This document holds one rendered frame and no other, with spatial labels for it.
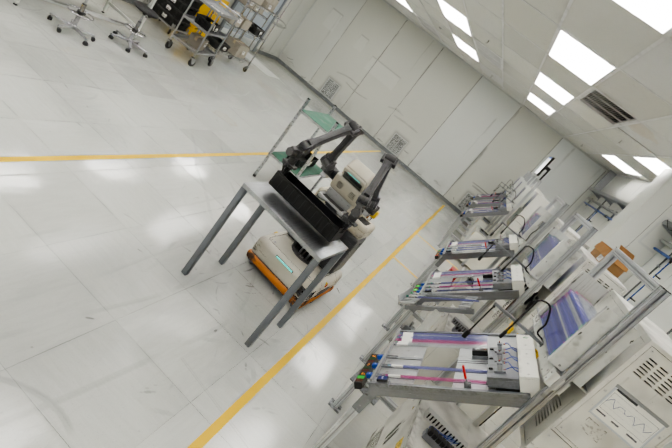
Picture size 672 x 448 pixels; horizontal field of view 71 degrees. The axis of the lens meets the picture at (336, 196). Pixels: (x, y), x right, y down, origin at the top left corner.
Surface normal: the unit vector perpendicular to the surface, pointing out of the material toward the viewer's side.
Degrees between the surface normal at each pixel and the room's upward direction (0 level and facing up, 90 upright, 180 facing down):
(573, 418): 90
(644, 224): 90
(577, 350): 90
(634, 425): 92
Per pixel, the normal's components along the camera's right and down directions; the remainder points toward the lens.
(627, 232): -0.33, 0.10
